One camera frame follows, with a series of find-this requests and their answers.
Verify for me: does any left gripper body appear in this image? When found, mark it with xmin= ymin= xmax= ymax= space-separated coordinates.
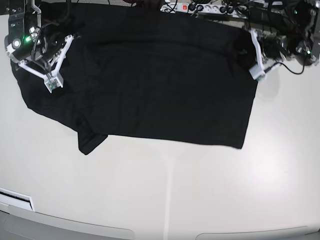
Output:
xmin=249 ymin=28 xmax=280 ymax=72

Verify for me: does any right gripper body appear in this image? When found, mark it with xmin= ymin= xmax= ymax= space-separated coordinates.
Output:
xmin=18 ymin=34 xmax=74 ymax=82

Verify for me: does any black t-shirt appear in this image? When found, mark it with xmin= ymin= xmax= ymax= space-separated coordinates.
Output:
xmin=11 ymin=3 xmax=258 ymax=155

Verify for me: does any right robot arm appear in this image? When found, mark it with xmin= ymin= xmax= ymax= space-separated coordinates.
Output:
xmin=0 ymin=0 xmax=74 ymax=90

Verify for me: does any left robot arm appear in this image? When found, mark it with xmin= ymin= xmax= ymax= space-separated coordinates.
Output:
xmin=247 ymin=0 xmax=320 ymax=67

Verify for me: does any white panel at table edge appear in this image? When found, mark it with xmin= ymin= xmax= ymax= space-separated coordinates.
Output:
xmin=0 ymin=188 xmax=35 ymax=212

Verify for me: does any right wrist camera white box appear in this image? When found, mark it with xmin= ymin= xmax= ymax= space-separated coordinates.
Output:
xmin=44 ymin=75 xmax=64 ymax=93

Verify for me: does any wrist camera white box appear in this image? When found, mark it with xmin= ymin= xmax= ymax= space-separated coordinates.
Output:
xmin=44 ymin=75 xmax=64 ymax=93
xmin=249 ymin=64 xmax=266 ymax=81

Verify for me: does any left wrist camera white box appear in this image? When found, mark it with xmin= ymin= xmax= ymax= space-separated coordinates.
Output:
xmin=249 ymin=64 xmax=266 ymax=81

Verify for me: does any white power strip red switch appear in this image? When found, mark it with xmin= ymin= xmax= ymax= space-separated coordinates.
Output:
xmin=160 ymin=0 xmax=247 ymax=19

